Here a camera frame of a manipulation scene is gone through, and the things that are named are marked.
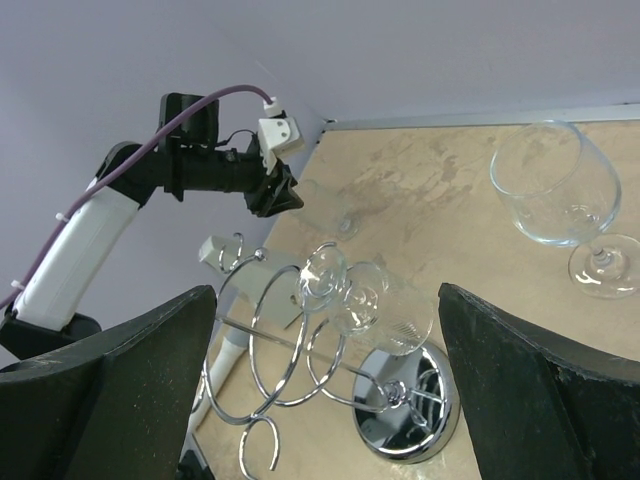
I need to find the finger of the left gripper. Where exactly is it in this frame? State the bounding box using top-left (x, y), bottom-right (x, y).
top-left (254, 186), bottom-right (300, 218)
top-left (272, 164), bottom-right (304, 210)

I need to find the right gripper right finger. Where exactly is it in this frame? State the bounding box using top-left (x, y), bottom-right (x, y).
top-left (438, 283), bottom-right (639, 479)

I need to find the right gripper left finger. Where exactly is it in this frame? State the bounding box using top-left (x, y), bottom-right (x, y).
top-left (1, 285), bottom-right (216, 479)

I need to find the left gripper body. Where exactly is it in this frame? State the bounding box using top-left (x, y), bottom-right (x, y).
top-left (244, 160), bottom-right (286, 215)

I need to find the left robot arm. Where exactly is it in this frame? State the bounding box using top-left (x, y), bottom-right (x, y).
top-left (1, 85), bottom-right (304, 360)

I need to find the chrome wine glass rack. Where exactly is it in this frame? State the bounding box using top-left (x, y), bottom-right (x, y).
top-left (200, 242), bottom-right (461, 464)

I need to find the white charging stand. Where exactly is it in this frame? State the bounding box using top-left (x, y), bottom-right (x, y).
top-left (198, 233), bottom-right (302, 329)

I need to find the white handheld device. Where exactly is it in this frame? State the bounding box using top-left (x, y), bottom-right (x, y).
top-left (188, 327), bottom-right (249, 433)

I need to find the aluminium rail frame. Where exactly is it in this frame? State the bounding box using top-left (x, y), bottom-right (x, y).
top-left (321, 102), bottom-right (639, 136)

